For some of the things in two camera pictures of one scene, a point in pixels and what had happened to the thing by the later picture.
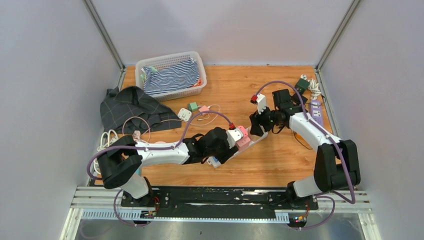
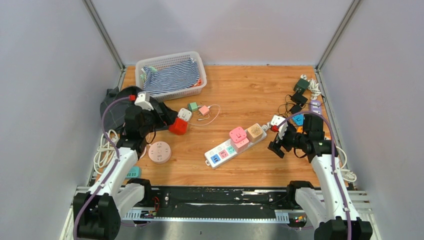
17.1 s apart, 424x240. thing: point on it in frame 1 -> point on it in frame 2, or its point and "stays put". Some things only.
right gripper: (257, 120) -> (276, 145)
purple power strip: (316, 111) stays put
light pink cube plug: (243, 143) stays put
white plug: (184, 114) stays put
